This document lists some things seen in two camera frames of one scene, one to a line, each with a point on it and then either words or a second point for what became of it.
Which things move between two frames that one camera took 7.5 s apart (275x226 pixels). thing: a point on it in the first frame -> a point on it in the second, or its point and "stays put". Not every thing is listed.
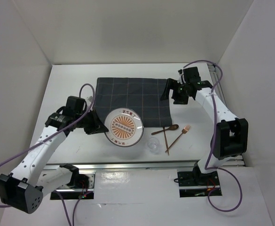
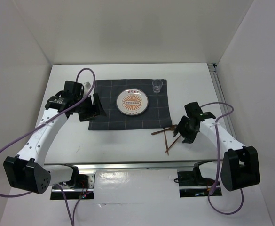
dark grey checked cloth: [143, 95] stays put
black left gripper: [97, 126] -> [98, 106]
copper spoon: [171, 127] stays put
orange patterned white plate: [125, 127] -> [132, 101]
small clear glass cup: [153, 145] -> [157, 84]
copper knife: [164, 129] stays put
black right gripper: [171, 84] -> [180, 127]
